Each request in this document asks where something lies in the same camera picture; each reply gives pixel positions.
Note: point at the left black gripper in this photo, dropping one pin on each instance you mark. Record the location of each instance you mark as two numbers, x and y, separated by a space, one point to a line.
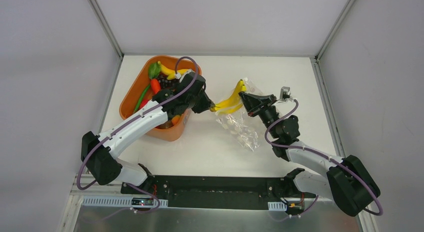
201 100

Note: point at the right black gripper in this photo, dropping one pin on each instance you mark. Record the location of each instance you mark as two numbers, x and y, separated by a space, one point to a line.
259 105

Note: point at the yellow banana bunch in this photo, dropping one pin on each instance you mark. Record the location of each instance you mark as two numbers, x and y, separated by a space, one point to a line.
233 103

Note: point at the clear zip top bag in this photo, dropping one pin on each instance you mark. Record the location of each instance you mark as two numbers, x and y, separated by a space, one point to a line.
246 130

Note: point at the single yellow banana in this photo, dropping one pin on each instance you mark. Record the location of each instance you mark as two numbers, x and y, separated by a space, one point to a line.
166 71

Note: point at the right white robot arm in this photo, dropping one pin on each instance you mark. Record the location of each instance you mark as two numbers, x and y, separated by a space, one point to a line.
345 181

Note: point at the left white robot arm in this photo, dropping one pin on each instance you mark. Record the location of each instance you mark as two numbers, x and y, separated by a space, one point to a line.
100 153

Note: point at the dark purple toy grapes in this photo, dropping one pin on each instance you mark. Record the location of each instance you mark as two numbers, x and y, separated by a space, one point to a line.
167 84

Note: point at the orange plastic bin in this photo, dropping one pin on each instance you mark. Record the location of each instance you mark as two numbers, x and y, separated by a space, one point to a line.
150 71

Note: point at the orange toy carrot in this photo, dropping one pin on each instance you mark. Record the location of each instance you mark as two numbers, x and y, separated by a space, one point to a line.
155 86

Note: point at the green toy chili pepper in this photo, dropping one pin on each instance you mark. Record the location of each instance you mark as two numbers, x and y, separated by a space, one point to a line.
140 99

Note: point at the red toy strawberry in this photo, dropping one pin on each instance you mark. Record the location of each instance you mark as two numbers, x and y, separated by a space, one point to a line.
143 103

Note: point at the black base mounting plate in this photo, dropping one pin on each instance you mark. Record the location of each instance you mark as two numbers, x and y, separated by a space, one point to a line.
234 193

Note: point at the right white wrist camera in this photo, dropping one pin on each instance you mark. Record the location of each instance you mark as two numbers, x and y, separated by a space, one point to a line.
285 94

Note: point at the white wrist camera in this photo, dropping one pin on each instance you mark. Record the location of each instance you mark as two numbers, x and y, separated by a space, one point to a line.
285 94
180 73

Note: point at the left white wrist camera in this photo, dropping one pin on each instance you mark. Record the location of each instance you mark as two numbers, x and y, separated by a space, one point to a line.
180 73

